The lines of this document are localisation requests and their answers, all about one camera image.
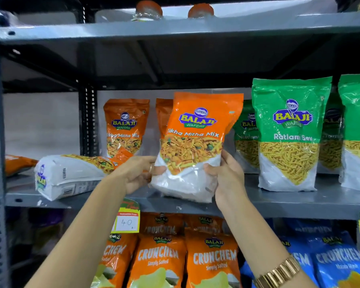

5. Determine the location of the person's right hand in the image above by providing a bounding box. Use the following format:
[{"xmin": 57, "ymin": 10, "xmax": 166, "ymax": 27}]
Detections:
[{"xmin": 203, "ymin": 150, "xmax": 249, "ymax": 211}]

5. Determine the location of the person's left hand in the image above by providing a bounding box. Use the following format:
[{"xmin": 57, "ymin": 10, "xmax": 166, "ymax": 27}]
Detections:
[{"xmin": 108, "ymin": 155, "xmax": 167, "ymax": 196}]

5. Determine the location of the grey metal shelf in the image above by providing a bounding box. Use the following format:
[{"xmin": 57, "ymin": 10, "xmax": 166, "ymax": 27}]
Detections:
[{"xmin": 0, "ymin": 0, "xmax": 360, "ymax": 288}]

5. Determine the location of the person's left forearm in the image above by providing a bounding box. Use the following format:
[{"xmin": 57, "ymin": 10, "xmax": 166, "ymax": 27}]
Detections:
[{"xmin": 25, "ymin": 174, "xmax": 128, "ymax": 288}]

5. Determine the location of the person's right forearm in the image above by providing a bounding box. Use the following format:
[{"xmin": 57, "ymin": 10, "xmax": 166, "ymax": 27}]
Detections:
[{"xmin": 220, "ymin": 193, "xmax": 318, "ymax": 288}]

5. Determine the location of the purple snack packet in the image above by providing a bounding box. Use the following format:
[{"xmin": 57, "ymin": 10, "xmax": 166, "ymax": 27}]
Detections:
[{"xmin": 27, "ymin": 209, "xmax": 64, "ymax": 257}]

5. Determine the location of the row of orange chip bags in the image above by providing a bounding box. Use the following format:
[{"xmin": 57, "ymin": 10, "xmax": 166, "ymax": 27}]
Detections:
[{"xmin": 90, "ymin": 212, "xmax": 243, "ymax": 288}]

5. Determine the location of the gold wristwatch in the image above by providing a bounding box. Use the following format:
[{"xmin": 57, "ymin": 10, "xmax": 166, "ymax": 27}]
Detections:
[{"xmin": 253, "ymin": 254, "xmax": 302, "ymax": 288}]

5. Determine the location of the orange green chip bag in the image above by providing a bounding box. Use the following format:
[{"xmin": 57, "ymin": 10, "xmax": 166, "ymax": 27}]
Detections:
[{"xmin": 5, "ymin": 154, "xmax": 39, "ymax": 177}]

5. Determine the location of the clear jar orange lid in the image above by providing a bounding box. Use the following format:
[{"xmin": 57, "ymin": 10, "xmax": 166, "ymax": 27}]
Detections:
[
  {"xmin": 131, "ymin": 0, "xmax": 164, "ymax": 21},
  {"xmin": 187, "ymin": 2, "xmax": 215, "ymax": 19}
]

